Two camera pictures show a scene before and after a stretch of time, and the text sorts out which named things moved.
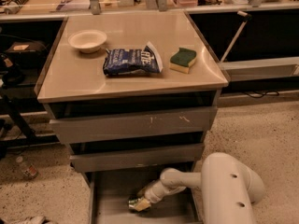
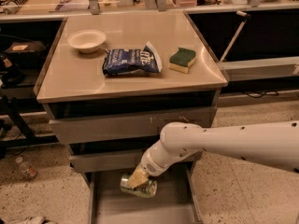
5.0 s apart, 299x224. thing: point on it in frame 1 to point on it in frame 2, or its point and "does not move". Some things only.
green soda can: (133, 202) to (144, 189)
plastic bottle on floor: (27, 169) does not move
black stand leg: (29, 138) does not move
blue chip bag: (123, 62) does not move
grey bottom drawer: (109, 193) does not move
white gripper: (154, 193) to (149, 165)
